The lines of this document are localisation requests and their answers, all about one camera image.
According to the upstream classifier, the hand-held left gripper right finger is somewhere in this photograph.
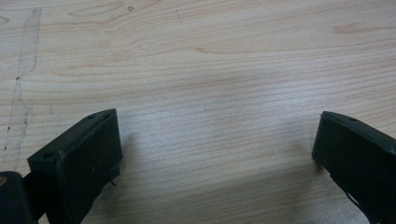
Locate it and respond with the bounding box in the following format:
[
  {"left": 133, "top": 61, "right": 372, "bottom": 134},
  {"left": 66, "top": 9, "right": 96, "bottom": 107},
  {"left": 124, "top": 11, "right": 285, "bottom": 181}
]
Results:
[{"left": 311, "top": 110, "right": 396, "bottom": 224}]

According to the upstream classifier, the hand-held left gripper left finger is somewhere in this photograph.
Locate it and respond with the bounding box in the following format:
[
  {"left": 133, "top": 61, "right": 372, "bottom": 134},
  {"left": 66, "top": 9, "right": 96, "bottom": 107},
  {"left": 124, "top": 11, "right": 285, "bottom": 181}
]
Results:
[{"left": 27, "top": 108, "right": 124, "bottom": 224}]

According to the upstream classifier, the clear tape strip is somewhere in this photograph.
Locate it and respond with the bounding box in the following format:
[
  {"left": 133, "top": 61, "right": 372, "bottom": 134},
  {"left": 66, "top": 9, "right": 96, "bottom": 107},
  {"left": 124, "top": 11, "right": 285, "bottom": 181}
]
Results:
[{"left": 2, "top": 7, "right": 43, "bottom": 172}]

